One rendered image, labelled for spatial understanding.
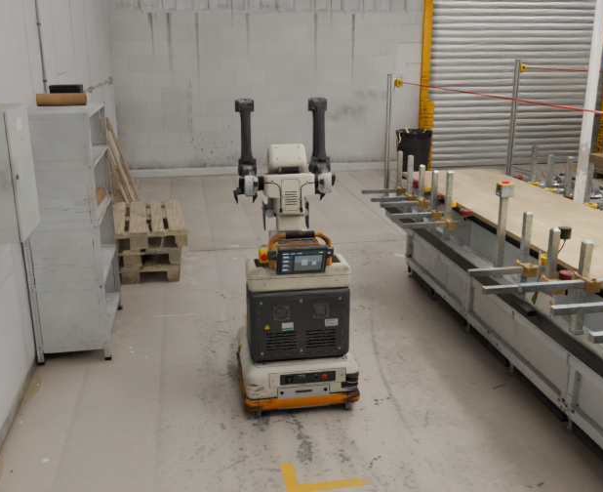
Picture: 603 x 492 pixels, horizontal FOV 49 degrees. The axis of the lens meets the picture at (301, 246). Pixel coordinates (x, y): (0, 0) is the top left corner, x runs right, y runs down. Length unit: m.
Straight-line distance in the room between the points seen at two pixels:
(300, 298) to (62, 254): 1.53
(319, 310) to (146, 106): 7.27
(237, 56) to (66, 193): 6.59
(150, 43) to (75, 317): 6.59
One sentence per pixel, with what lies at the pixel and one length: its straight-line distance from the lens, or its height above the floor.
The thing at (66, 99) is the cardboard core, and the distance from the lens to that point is 4.57.
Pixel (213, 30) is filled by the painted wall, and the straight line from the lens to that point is 10.36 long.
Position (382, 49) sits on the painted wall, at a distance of 10.81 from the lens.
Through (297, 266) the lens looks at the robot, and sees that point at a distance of 3.37.
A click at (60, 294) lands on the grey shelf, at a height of 0.47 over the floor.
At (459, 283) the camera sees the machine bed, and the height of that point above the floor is 0.29.
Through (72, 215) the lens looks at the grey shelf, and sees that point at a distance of 4.15.
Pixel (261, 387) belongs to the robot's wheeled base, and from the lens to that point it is 3.56.
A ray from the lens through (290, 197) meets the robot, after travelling 3.65.
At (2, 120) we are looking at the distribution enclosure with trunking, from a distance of 3.19.
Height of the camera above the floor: 1.90
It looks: 17 degrees down
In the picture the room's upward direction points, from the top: straight up
